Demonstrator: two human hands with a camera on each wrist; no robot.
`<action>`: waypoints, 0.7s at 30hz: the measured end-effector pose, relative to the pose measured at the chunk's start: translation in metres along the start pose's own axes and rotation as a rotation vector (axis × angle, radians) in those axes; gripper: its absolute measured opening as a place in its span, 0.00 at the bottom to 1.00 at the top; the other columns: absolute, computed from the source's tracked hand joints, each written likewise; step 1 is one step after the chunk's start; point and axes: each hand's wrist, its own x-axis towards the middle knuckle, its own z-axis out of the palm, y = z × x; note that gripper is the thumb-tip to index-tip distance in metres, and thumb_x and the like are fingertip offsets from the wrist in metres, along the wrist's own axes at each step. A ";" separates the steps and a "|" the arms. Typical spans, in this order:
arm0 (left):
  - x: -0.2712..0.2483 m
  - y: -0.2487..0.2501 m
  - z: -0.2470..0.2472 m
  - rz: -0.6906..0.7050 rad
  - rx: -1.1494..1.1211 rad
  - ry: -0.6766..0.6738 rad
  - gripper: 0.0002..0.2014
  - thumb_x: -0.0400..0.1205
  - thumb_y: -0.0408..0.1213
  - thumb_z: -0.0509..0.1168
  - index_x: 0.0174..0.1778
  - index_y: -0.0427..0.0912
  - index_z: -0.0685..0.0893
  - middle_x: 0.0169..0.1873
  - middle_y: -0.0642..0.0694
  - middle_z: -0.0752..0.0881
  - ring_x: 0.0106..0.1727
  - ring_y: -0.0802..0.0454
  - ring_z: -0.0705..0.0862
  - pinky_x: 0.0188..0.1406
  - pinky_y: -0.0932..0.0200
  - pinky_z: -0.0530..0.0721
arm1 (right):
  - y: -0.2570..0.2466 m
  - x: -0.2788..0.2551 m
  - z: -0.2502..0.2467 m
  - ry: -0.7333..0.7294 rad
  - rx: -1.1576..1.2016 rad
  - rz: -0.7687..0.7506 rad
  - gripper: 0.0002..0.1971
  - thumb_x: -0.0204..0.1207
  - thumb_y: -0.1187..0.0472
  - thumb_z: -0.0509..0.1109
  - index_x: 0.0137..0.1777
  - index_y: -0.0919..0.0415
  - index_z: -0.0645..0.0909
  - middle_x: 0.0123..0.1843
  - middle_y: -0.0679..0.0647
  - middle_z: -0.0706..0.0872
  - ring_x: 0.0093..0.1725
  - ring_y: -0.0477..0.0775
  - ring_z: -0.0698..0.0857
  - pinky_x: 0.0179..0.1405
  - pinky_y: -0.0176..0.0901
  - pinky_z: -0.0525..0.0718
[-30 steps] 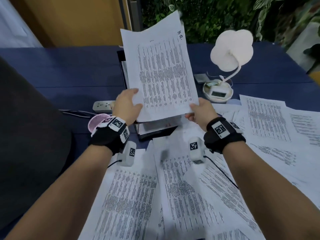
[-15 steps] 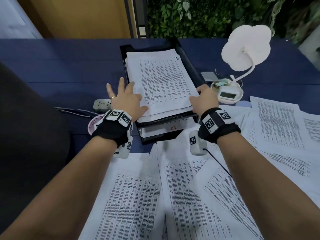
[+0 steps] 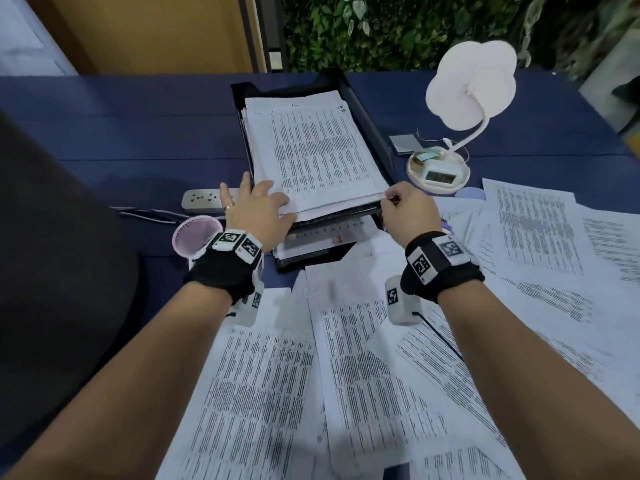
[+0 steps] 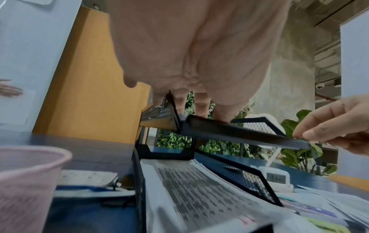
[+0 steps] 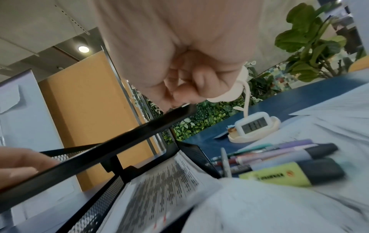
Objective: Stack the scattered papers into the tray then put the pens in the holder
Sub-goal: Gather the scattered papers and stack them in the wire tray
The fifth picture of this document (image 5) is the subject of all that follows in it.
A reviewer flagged person's right hand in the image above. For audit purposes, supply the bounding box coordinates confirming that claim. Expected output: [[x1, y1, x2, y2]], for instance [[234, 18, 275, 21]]
[[92, 0, 264, 112]]

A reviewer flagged person's left hand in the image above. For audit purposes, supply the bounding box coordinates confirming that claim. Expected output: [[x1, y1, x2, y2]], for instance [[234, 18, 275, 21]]
[[0, 146, 60, 189]]

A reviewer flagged black mesh tiered tray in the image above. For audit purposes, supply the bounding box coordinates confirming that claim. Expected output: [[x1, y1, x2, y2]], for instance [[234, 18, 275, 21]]
[[0, 103, 223, 233]]

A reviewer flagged printed paper sheet bundle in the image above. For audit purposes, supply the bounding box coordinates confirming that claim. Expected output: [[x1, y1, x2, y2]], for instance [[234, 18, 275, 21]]
[[105, 150, 224, 233]]

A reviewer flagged bunch of coloured markers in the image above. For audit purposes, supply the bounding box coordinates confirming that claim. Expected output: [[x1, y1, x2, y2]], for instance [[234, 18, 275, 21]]
[[210, 139, 346, 188]]

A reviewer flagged pile of printed papers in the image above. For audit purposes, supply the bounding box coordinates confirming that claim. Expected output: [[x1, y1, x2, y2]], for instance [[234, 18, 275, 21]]
[[181, 77, 369, 233]]

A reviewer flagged white flower-shaped desk lamp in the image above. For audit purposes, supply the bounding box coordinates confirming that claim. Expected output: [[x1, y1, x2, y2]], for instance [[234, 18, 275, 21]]
[[206, 64, 282, 144]]

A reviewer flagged white board panel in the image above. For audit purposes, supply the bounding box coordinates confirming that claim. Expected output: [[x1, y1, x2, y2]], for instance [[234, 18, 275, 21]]
[[0, 69, 83, 226]]

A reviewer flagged small digital clock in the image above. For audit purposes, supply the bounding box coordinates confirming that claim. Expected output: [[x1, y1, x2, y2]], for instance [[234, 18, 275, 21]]
[[234, 112, 273, 137]]

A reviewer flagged dark green potted plant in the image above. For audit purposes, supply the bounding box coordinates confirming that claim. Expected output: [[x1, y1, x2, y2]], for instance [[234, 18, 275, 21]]
[[274, 2, 367, 83]]

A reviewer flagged dark metal door frame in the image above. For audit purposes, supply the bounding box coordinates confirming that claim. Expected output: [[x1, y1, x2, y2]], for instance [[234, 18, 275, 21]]
[[100, 45, 174, 158]]

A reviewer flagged green plant wall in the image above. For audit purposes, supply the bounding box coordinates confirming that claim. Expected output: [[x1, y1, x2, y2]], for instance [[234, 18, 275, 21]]
[[131, 61, 283, 142]]

